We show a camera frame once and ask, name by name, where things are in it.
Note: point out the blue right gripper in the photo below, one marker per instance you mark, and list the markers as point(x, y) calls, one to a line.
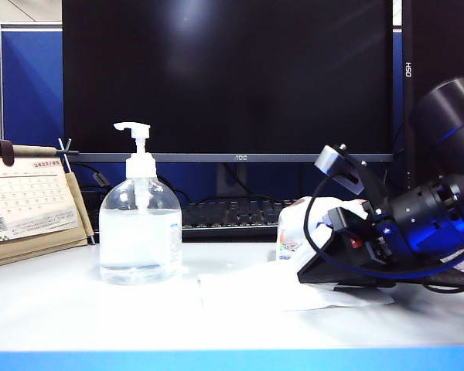
point(367, 239)

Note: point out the white tissue sheet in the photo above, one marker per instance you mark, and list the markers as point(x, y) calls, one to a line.
point(255, 286)

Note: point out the clear alcohol pump bottle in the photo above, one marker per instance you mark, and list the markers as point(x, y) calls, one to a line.
point(139, 239)

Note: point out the blue Tempo tissue pack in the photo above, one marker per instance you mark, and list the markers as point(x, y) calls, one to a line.
point(290, 232)

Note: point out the black mat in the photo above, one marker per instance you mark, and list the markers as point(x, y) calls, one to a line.
point(441, 279)

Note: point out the black keyboard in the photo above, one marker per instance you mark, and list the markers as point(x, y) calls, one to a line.
point(224, 216)

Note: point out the grey monitor stand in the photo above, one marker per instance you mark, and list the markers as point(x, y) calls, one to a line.
point(228, 179)

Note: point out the wide black AOC monitor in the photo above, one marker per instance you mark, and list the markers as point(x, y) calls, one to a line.
point(236, 77)

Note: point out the silver crossed metal clip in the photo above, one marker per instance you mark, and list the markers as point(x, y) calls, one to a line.
point(65, 148)

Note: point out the beige desk calendar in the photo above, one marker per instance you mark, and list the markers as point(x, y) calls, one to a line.
point(23, 201)

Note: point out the wooden rod with brown loop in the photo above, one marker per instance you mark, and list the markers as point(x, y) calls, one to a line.
point(31, 150)

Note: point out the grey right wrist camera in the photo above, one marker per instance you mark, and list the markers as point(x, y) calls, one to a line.
point(332, 162)

